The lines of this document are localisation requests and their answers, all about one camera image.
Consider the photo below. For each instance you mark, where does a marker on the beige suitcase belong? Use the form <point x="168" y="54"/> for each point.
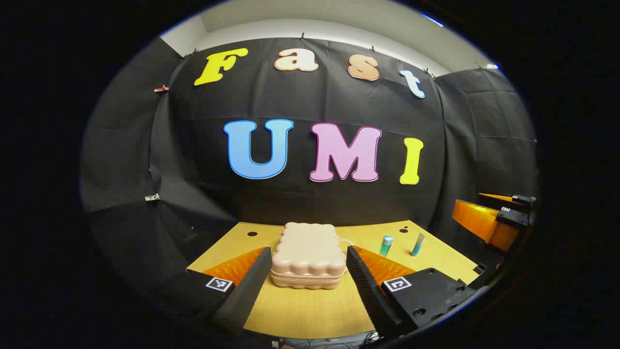
<point x="307" y="257"/>

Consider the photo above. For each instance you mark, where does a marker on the blue capped teal bottle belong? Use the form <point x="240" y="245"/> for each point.
<point x="386" y="246"/>

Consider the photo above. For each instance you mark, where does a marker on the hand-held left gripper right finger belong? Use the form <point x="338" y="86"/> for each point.
<point x="368" y="286"/>

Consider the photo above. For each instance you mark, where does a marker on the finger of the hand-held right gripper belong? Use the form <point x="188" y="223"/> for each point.
<point x="479" y="220"/>
<point x="520" y="199"/>

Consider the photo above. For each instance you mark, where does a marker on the black backdrop cloth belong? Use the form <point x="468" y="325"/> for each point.
<point x="203" y="160"/>

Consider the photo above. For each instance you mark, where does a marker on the silver metal clip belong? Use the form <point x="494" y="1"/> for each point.
<point x="152" y="197"/>

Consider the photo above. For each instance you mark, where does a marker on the white and blue tube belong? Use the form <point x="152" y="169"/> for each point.
<point x="417" y="245"/>

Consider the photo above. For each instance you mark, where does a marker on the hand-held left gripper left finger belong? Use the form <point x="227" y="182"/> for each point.
<point x="252" y="286"/>

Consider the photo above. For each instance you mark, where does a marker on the reddish clip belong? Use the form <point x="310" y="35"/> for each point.
<point x="162" y="89"/>

